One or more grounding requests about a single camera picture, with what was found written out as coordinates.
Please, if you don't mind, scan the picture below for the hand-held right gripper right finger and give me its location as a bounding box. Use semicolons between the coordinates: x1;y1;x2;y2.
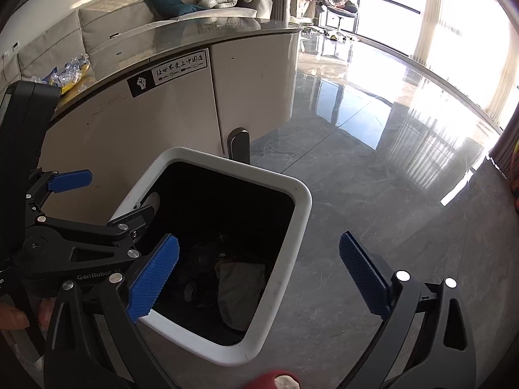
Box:
338;231;479;389

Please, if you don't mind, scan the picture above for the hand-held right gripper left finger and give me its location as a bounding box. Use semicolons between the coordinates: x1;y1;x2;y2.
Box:
42;233;181;389

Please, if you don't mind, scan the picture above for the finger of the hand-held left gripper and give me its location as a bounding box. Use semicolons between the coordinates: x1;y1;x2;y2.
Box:
24;169;93;207
23;205;159;266

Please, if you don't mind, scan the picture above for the white trash bin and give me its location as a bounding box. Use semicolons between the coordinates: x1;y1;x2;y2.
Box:
107;147;313;366

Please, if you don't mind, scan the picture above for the person's left hand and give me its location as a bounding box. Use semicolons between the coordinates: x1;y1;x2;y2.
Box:
0;303;31;331

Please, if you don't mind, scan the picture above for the yellow and blue plastic wrapper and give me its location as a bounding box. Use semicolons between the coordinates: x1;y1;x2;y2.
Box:
44;54;96;96

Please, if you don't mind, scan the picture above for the white crumpled paper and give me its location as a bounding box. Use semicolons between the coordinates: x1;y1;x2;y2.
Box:
217;261;267;332

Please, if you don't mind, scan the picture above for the white cabinet with grey top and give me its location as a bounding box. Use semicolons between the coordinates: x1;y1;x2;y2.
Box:
41;17;305;228

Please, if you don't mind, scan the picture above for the black fist sticker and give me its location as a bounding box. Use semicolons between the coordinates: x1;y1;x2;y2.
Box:
127;74;157;98

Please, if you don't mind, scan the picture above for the beige sofa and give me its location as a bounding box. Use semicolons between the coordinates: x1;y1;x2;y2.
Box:
0;0;272;95

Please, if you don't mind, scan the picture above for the red round object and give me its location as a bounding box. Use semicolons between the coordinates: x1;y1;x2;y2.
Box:
242;369;301;389

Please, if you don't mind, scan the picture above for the dark brown curtain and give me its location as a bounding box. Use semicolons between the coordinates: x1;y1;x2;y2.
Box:
488;101;519;181

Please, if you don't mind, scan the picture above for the teal pillow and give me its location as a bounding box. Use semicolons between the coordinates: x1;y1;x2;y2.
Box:
145;0;200;21

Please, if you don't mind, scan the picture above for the sheer white curtain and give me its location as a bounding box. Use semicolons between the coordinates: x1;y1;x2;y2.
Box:
413;0;519;124

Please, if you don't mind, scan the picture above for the chair with clothes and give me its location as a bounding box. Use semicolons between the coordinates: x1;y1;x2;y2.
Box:
318;0;361;34

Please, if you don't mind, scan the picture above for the white side table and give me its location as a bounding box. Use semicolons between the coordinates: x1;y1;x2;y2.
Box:
289;0;326;20

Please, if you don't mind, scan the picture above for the grey cabinet handle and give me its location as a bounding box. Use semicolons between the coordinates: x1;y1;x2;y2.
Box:
228;127;251;163

